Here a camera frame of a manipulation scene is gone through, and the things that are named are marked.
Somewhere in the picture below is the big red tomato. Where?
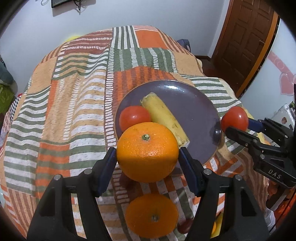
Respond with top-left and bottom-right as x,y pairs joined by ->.
221,106 -> 249,133

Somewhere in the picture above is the red grape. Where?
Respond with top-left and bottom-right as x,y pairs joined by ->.
177,218 -> 193,234

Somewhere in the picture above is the large orange with sticker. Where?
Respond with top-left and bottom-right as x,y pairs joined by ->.
116,122 -> 179,183

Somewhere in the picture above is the smaller red tomato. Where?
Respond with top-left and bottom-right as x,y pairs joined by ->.
119,105 -> 152,132

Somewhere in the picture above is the person's right hand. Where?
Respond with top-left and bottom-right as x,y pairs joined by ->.
268,181 -> 290,205

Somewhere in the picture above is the purple ceramic plate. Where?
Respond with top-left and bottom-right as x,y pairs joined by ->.
114,80 -> 222,165

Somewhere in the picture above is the striped patchwork bedspread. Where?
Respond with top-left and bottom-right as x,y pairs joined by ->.
1,26 -> 268,240

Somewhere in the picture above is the brown wooden door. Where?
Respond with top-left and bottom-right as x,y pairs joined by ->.
211,0 -> 278,97

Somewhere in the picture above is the blue backpack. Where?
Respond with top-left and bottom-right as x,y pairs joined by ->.
177,39 -> 191,52

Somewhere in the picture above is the green patterned bag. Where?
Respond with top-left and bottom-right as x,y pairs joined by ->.
0,84 -> 15,114

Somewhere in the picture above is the wall mounted black monitor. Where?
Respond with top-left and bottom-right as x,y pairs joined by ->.
51,0 -> 75,8

